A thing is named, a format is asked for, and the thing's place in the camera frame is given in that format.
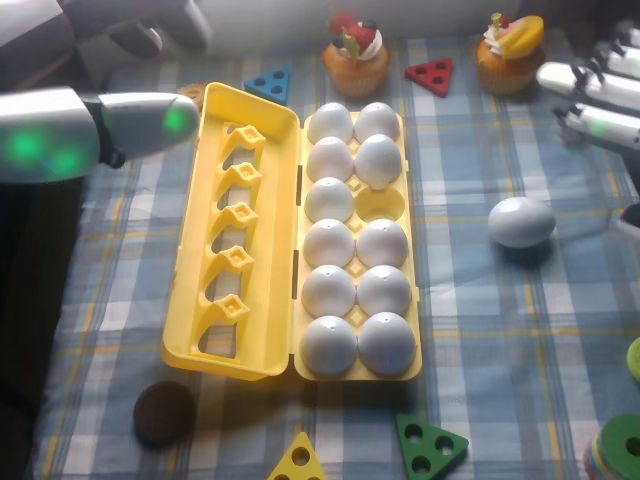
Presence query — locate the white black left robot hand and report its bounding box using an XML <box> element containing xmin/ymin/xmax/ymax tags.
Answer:
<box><xmin>0</xmin><ymin>0</ymin><xmax>214</xmax><ymax>189</ymax></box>

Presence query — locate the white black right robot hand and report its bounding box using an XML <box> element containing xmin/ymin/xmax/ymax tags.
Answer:
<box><xmin>536</xmin><ymin>19</ymin><xmax>640</xmax><ymax>234</ymax></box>

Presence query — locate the white toy egg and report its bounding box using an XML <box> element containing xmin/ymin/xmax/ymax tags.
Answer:
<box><xmin>356</xmin><ymin>264</ymin><xmax>414</xmax><ymax>319</ymax></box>
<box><xmin>306</xmin><ymin>102</ymin><xmax>355</xmax><ymax>144</ymax></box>
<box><xmin>354</xmin><ymin>133</ymin><xmax>404</xmax><ymax>190</ymax></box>
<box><xmin>487</xmin><ymin>196</ymin><xmax>557</xmax><ymax>250</ymax></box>
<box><xmin>357</xmin><ymin>312</ymin><xmax>419</xmax><ymax>376</ymax></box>
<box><xmin>299</xmin><ymin>315</ymin><xmax>360</xmax><ymax>377</ymax></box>
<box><xmin>300</xmin><ymin>264</ymin><xmax>359</xmax><ymax>319</ymax></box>
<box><xmin>305</xmin><ymin>135</ymin><xmax>355</xmax><ymax>182</ymax></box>
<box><xmin>355</xmin><ymin>218</ymin><xmax>410</xmax><ymax>269</ymax></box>
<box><xmin>353</xmin><ymin>102</ymin><xmax>402</xmax><ymax>144</ymax></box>
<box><xmin>302</xmin><ymin>218</ymin><xmax>357</xmax><ymax>269</ymax></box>
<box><xmin>303</xmin><ymin>177</ymin><xmax>355</xmax><ymax>224</ymax></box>

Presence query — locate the yellow egg carton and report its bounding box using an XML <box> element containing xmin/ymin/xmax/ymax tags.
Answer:
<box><xmin>160</xmin><ymin>82</ymin><xmax>424</xmax><ymax>384</ymax></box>

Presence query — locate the tan toy cookie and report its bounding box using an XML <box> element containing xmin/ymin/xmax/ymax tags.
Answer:
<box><xmin>177</xmin><ymin>82</ymin><xmax>207</xmax><ymax>112</ymax></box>

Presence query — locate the toy cupcake with orange slice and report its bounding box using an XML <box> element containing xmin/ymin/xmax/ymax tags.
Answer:
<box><xmin>474</xmin><ymin>13</ymin><xmax>546</xmax><ymax>96</ymax></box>

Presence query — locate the blue triangle block with holes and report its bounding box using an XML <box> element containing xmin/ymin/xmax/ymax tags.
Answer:
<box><xmin>243</xmin><ymin>63</ymin><xmax>294</xmax><ymax>105</ymax></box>

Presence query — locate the red triangle block with holes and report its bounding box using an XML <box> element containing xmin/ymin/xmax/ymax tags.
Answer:
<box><xmin>404</xmin><ymin>57</ymin><xmax>455</xmax><ymax>100</ymax></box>

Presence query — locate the toy cupcake with strawberries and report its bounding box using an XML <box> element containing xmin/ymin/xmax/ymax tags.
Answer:
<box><xmin>321</xmin><ymin>10</ymin><xmax>391</xmax><ymax>97</ymax></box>

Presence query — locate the blue yellow plaid tablecloth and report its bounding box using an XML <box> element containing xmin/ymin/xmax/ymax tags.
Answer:
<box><xmin>29</xmin><ymin>34</ymin><xmax>640</xmax><ymax>480</ymax></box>

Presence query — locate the dark chocolate toy cookie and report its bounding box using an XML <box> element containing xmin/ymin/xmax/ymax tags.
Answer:
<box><xmin>132</xmin><ymin>380</ymin><xmax>197</xmax><ymax>448</ymax></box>

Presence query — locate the yellow triangle block with holes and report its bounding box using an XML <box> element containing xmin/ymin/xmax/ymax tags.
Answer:
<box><xmin>264</xmin><ymin>430</ymin><xmax>329</xmax><ymax>480</ymax></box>

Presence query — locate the green triangle block with holes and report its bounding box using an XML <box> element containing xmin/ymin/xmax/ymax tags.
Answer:
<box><xmin>394</xmin><ymin>413</ymin><xmax>471</xmax><ymax>479</ymax></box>

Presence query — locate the colourful ring stacking toy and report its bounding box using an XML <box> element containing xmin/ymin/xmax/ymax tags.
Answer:
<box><xmin>582</xmin><ymin>413</ymin><xmax>640</xmax><ymax>480</ymax></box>

